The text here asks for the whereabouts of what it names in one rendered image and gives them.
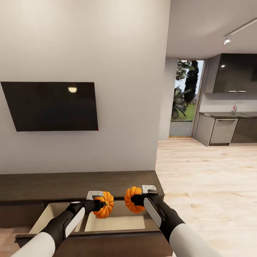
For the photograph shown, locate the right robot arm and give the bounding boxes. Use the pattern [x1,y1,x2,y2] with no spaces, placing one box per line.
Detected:
[131,185,223,257]

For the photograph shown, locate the pumpkin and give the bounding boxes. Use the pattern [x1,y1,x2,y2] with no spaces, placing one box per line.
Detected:
[93,191,114,219]
[125,187,145,213]

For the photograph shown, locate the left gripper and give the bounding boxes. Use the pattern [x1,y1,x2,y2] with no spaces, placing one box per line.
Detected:
[83,200,106,213]

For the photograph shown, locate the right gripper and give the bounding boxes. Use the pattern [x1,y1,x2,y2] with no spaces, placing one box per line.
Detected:
[131,194,146,206]

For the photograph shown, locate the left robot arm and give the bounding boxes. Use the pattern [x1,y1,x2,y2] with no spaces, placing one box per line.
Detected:
[10,191,106,257]

